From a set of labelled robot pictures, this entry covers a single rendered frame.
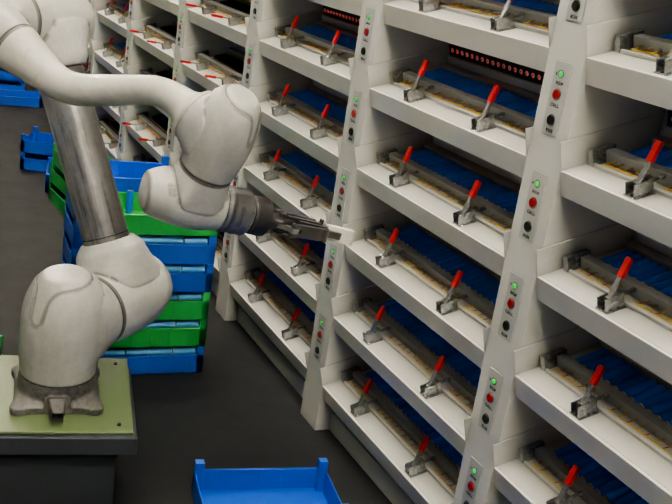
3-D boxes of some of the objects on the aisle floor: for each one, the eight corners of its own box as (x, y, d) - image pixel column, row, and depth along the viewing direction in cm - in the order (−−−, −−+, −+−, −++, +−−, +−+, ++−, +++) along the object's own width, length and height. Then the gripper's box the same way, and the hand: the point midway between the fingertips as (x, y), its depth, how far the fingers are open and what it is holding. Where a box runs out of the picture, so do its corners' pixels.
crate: (91, 376, 256) (93, 349, 254) (81, 344, 274) (83, 318, 271) (201, 372, 268) (204, 346, 265) (185, 342, 285) (187, 317, 283)
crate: (203, 546, 194) (208, 512, 192) (191, 490, 212) (194, 458, 210) (345, 541, 203) (351, 508, 200) (321, 487, 221) (326, 457, 219)
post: (314, 430, 246) (432, -314, 194) (300, 413, 254) (409, -307, 202) (383, 423, 255) (512, -290, 203) (367, 406, 263) (487, -284, 211)
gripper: (229, 220, 189) (332, 244, 201) (253, 243, 178) (360, 266, 190) (241, 185, 187) (344, 210, 199) (266, 205, 176) (373, 231, 189)
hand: (337, 234), depth 193 cm, fingers closed
